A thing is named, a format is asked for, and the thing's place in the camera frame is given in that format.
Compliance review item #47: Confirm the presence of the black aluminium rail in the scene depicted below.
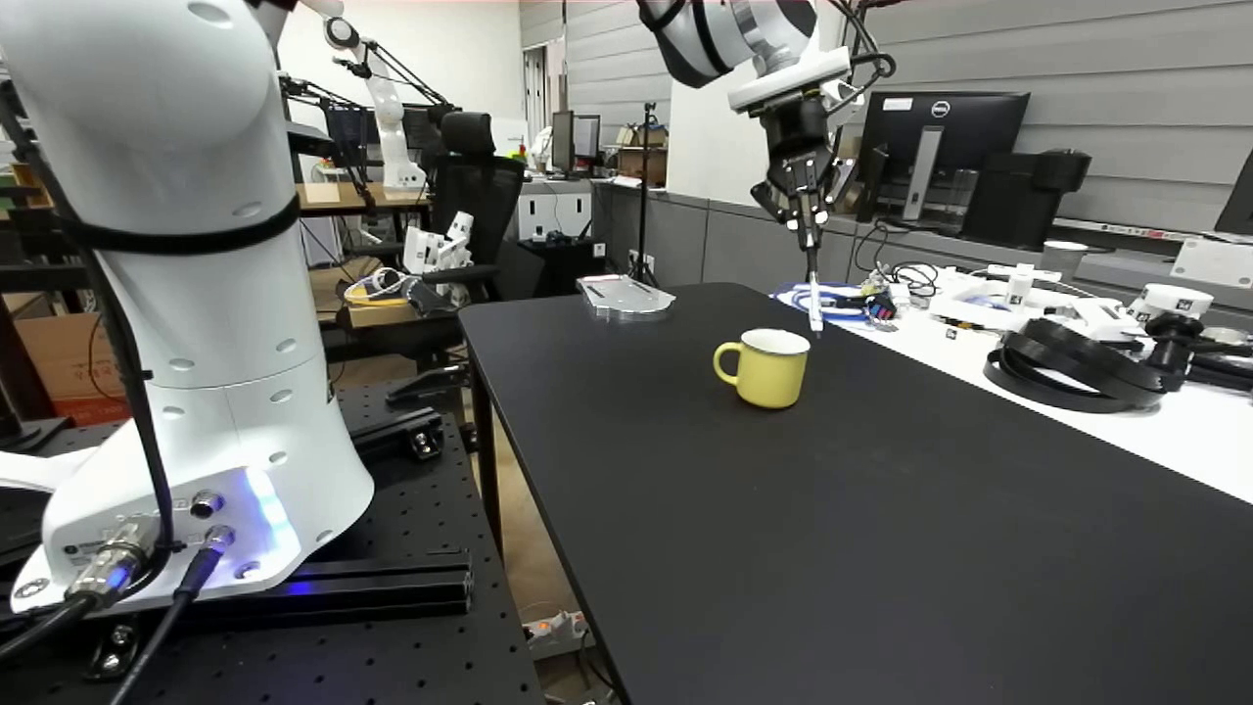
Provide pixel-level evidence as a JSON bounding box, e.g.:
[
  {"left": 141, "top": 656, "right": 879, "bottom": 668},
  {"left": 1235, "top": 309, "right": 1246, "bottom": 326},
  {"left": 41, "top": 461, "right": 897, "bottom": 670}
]
[{"left": 169, "top": 559, "right": 473, "bottom": 628}]

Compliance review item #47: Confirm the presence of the black office chair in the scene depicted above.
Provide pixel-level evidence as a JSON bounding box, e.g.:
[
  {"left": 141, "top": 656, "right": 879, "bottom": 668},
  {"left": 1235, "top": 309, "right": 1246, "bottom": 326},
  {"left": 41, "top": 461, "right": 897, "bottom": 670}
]
[{"left": 389, "top": 114, "right": 583, "bottom": 412}]

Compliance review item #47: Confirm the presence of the thick black base cable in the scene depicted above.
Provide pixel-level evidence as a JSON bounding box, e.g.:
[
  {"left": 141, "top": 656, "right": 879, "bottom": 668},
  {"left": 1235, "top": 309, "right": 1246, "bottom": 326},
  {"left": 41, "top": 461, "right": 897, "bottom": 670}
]
[{"left": 0, "top": 179, "right": 182, "bottom": 643}]

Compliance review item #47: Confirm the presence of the thin black stand pole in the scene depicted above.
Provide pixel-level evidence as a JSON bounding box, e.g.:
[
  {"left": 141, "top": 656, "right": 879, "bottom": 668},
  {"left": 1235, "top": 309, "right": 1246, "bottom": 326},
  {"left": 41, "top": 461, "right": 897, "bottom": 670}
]
[{"left": 630, "top": 100, "right": 658, "bottom": 286}]

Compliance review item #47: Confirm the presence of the black Dell monitor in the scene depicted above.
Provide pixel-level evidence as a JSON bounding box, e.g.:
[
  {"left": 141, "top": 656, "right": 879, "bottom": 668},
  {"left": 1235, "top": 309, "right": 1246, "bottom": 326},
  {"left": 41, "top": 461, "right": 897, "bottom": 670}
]
[{"left": 855, "top": 91, "right": 1034, "bottom": 239}]

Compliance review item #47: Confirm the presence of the white flat box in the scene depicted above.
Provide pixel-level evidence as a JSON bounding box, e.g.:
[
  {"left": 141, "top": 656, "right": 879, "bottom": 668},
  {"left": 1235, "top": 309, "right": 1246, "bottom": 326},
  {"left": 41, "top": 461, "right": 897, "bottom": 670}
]
[{"left": 1169, "top": 230, "right": 1253, "bottom": 294}]

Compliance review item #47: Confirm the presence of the white papers pile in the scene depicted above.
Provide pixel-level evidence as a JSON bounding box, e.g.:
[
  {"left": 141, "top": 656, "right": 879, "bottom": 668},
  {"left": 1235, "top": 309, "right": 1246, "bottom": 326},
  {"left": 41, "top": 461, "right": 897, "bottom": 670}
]
[{"left": 905, "top": 258, "right": 1141, "bottom": 336}]

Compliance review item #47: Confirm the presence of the thin black base cable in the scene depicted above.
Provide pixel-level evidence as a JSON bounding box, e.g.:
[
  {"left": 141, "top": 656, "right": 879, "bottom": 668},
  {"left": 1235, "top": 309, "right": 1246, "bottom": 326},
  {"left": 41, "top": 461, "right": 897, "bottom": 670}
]
[{"left": 111, "top": 544, "right": 229, "bottom": 705}]

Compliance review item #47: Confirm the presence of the wooden desk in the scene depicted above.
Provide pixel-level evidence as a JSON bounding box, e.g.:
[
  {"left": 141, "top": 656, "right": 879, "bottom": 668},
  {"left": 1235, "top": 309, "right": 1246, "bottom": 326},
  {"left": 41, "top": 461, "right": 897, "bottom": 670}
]
[{"left": 284, "top": 179, "right": 435, "bottom": 219}]

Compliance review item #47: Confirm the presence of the white machine part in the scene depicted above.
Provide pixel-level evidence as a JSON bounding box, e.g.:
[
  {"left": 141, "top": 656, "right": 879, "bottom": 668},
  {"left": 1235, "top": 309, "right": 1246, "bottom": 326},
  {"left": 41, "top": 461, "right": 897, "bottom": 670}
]
[{"left": 399, "top": 209, "right": 477, "bottom": 277}]

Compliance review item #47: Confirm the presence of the white pen with dark cap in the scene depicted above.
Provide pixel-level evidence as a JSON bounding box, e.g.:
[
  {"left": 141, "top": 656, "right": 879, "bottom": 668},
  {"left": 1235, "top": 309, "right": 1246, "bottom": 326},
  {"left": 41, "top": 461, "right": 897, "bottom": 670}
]
[{"left": 799, "top": 230, "right": 832, "bottom": 336}]

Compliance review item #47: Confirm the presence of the black tripod pole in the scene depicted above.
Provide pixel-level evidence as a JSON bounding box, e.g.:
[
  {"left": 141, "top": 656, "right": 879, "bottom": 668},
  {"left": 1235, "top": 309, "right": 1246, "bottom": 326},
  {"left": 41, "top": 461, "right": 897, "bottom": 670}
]
[{"left": 803, "top": 0, "right": 905, "bottom": 286}]

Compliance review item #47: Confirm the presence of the black box-shaped computer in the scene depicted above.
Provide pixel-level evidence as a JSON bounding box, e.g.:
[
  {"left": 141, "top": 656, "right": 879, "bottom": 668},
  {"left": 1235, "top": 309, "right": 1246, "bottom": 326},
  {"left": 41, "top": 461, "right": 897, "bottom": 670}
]
[{"left": 965, "top": 148, "right": 1094, "bottom": 254}]

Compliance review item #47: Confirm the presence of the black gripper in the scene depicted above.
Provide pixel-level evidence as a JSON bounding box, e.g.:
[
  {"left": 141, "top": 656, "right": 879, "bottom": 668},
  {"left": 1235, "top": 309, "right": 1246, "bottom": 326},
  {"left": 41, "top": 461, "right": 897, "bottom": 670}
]
[{"left": 748, "top": 91, "right": 842, "bottom": 254}]

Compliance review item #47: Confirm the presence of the brown cardboard carton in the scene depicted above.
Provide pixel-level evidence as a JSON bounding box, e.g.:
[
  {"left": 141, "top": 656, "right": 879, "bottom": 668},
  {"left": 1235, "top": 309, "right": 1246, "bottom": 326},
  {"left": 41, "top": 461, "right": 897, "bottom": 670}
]
[{"left": 7, "top": 309, "right": 136, "bottom": 412}]

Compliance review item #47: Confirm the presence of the black perforated breadboard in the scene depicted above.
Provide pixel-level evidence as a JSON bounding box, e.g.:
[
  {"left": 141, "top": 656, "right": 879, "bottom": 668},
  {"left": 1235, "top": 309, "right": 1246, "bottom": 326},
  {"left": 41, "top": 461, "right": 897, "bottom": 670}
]
[{"left": 0, "top": 375, "right": 550, "bottom": 705}]

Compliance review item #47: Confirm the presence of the coiled black cable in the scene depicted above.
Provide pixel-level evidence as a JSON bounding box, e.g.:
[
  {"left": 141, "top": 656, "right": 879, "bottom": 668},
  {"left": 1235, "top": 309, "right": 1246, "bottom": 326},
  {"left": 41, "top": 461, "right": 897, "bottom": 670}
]
[{"left": 982, "top": 315, "right": 1174, "bottom": 416}]

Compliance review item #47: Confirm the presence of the black power adapter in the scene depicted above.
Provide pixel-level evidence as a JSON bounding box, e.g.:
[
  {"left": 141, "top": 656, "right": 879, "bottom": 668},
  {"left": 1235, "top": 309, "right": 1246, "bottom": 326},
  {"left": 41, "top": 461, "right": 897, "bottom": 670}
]
[{"left": 1148, "top": 309, "right": 1253, "bottom": 392}]

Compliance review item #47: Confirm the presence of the yellow ceramic mug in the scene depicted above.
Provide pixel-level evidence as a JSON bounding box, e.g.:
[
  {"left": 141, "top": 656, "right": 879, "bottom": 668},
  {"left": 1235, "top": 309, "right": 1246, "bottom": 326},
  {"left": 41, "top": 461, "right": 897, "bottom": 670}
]
[{"left": 708, "top": 326, "right": 816, "bottom": 416}]

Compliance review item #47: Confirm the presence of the blue and white clutter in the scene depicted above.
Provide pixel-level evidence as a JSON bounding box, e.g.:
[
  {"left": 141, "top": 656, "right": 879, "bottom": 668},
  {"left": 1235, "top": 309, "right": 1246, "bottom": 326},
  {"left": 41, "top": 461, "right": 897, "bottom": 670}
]
[{"left": 781, "top": 277, "right": 905, "bottom": 326}]

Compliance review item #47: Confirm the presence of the small white device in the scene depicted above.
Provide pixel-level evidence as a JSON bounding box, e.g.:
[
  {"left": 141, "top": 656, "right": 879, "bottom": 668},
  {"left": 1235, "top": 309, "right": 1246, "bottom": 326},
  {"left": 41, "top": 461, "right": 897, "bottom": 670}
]
[{"left": 1127, "top": 277, "right": 1217, "bottom": 329}]

